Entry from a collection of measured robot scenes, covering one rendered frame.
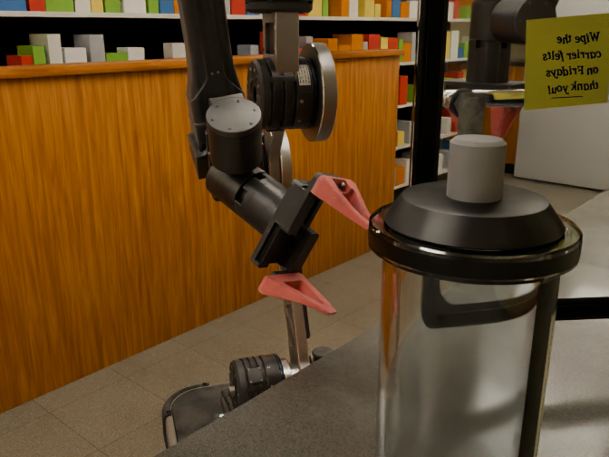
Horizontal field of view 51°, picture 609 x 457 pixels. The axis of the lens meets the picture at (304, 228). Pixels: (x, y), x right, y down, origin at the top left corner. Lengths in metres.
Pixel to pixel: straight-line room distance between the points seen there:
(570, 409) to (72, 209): 1.98
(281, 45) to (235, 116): 0.62
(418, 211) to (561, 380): 0.39
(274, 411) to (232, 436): 0.05
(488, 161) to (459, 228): 0.04
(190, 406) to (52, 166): 0.95
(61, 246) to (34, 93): 0.53
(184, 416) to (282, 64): 1.03
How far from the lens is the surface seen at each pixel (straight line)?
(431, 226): 0.31
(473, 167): 0.32
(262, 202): 0.67
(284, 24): 1.27
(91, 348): 2.57
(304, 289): 0.69
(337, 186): 0.66
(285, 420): 0.57
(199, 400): 1.92
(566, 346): 0.74
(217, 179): 0.71
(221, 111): 0.67
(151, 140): 2.51
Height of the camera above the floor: 1.26
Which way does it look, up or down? 18 degrees down
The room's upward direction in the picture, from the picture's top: straight up
